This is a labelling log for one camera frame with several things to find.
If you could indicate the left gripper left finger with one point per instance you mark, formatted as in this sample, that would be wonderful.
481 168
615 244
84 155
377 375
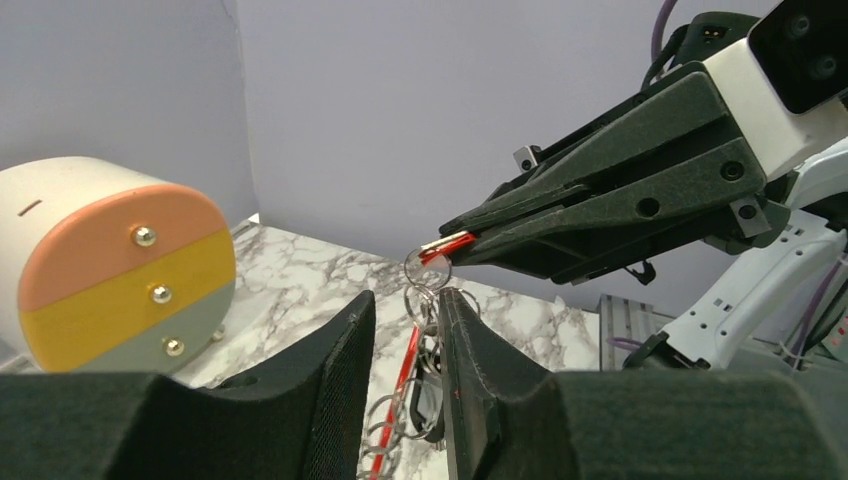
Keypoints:
296 415

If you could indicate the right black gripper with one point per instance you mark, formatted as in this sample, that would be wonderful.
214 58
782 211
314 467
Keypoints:
574 215

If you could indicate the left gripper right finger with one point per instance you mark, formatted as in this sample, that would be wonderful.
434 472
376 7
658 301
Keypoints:
507 417

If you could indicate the black head silver key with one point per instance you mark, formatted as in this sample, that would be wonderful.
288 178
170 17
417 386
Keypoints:
426 413

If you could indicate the red round key tag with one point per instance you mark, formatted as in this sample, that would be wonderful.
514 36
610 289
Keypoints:
384 429

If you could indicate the silver spiral keyring holder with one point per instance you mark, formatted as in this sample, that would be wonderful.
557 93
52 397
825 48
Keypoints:
421 305

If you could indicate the red oval key tag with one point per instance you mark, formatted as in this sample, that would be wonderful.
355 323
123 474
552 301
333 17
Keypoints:
445 246

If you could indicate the round tricolour drawer box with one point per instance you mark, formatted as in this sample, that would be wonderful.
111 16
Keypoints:
104 268

